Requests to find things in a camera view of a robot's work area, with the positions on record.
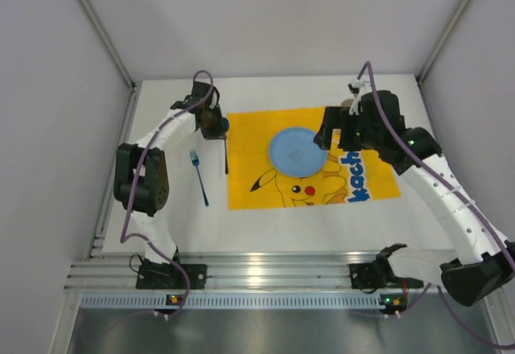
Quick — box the blue metallic spoon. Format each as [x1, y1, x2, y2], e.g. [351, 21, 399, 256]
[222, 117, 229, 175]

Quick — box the blue metallic fork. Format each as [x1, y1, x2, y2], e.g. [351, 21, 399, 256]
[189, 150, 209, 207]

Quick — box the yellow Pikachu cloth placemat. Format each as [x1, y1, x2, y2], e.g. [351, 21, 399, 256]
[228, 107, 400, 210]

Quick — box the light blue plate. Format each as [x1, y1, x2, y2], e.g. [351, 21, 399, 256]
[268, 126, 328, 178]

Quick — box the beige paper cup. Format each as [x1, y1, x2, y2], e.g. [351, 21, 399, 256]
[340, 98, 355, 109]

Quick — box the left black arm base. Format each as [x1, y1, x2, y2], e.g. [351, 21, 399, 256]
[129, 254, 208, 290]

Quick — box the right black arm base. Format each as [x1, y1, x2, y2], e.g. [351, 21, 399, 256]
[348, 262, 424, 293]

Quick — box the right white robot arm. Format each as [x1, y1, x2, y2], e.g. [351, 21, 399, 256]
[314, 90, 514, 307]

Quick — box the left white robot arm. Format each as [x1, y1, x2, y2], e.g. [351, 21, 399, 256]
[113, 80, 228, 264]

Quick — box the aluminium mounting rail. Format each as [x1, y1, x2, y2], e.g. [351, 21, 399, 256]
[64, 252, 374, 291]

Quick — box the left aluminium frame post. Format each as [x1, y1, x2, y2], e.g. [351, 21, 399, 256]
[77, 0, 135, 89]

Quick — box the perforated cable duct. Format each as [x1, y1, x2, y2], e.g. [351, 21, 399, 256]
[80, 293, 406, 311]

